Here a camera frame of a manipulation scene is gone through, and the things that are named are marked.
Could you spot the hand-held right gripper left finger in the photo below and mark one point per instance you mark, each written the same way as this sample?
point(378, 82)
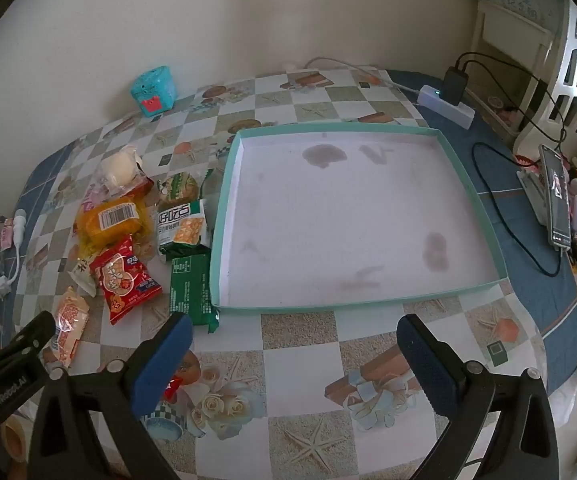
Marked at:
point(163, 365)

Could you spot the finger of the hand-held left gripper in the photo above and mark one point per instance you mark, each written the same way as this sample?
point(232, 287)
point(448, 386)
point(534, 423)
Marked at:
point(36, 332)

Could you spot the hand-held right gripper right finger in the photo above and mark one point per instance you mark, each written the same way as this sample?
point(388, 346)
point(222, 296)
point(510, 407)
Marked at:
point(428, 365)

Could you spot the peach orange snack packet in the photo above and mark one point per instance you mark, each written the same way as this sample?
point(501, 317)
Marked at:
point(71, 320)

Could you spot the dark green snack packet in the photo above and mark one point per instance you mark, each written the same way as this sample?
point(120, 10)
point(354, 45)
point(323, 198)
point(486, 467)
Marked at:
point(191, 290)

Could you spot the red snack packet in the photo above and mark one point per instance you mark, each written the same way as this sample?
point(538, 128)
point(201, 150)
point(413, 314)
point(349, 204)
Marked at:
point(123, 280)

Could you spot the white green cracker packet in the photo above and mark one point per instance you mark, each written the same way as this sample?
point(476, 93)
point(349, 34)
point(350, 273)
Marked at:
point(183, 230)

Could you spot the orange bread packet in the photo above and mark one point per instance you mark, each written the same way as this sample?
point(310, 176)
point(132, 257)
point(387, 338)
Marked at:
point(113, 220)

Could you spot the teal-rimmed white cardboard tray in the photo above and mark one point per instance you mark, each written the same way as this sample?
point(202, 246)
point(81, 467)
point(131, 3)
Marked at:
point(348, 230)

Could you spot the clear round cookie packet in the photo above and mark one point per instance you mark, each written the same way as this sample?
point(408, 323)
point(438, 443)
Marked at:
point(181, 185)

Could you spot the beige round object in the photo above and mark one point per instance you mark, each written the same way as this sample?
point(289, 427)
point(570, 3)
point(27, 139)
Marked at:
point(12, 435)

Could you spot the white phone stand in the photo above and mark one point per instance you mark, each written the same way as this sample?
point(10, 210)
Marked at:
point(533, 190)

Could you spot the smartphone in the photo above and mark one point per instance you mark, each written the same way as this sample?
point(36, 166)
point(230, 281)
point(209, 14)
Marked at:
point(557, 195)

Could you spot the white power strip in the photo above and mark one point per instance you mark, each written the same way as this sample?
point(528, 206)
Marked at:
point(465, 116)

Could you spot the teal cube toy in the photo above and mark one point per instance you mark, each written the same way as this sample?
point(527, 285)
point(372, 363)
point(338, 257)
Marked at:
point(151, 91)

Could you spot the small round pot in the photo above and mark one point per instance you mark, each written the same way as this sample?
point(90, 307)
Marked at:
point(495, 102)

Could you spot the black charger plug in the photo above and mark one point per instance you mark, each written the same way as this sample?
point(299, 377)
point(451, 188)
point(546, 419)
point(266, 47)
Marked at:
point(454, 85)

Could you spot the white cutout plastic chair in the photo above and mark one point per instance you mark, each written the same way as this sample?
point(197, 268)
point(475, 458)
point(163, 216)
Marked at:
point(568, 75)

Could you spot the cream wooden shelf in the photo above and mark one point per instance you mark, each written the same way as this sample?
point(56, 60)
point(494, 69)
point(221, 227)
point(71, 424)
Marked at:
point(513, 15)

